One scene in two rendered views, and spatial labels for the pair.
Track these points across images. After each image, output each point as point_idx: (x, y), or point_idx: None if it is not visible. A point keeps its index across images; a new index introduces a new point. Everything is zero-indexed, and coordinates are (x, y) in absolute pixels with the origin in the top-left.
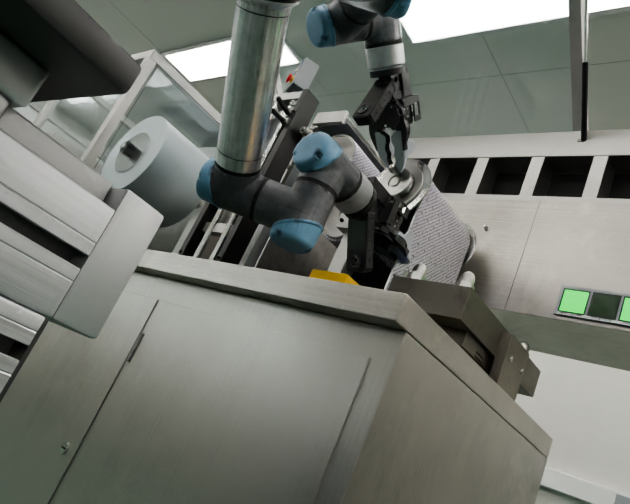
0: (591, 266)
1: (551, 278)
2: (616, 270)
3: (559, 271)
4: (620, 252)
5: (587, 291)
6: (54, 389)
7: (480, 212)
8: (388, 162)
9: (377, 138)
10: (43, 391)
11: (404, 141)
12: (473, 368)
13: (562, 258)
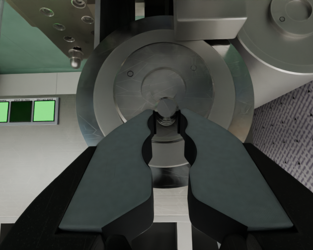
0: (38, 147)
1: (69, 130)
2: (18, 146)
3: (63, 138)
4: (18, 163)
5: (35, 121)
6: None
7: (160, 196)
8: (183, 117)
9: (256, 190)
10: None
11: (67, 174)
12: None
13: (63, 151)
